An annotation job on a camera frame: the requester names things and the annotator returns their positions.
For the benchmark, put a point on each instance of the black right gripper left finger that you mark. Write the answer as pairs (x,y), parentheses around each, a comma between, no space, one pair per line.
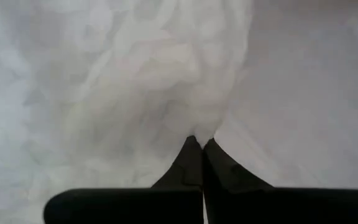
(141,205)

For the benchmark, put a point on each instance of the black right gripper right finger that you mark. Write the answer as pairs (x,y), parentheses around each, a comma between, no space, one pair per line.
(259,205)

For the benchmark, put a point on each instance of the white textured towel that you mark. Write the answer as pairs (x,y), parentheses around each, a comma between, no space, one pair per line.
(135,77)

